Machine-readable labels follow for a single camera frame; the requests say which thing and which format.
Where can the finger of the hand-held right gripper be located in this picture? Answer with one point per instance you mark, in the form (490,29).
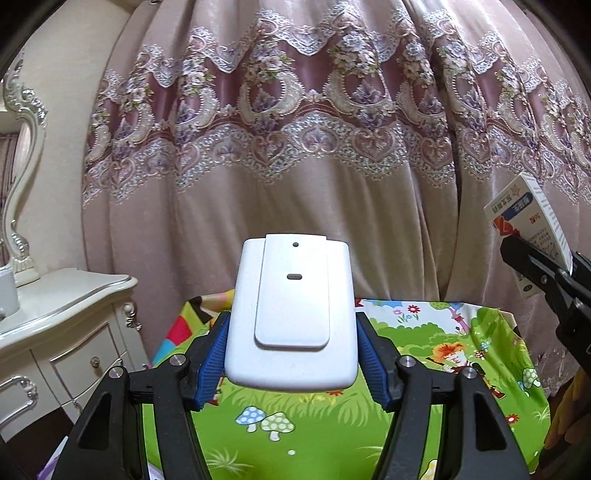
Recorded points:
(526,258)
(582,270)

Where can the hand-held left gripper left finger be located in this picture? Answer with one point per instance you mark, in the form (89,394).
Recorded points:
(212,364)

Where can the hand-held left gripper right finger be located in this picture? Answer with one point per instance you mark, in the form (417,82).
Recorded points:
(376,369)

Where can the white blue red medicine box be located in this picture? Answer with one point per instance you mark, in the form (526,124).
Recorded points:
(521,217)

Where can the white plastic case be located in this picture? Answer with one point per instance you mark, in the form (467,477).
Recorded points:
(291,332)

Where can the green cartoon printed cloth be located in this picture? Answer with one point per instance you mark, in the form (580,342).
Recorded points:
(300,438)

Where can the white ornate dresser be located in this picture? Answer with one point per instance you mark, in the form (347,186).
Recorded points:
(69,323)

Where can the beige pink curtain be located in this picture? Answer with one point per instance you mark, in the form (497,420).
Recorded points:
(323,207)

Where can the white cup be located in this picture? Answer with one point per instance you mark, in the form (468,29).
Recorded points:
(7,290)

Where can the white ornate mirror frame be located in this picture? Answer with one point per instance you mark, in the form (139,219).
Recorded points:
(21,265)

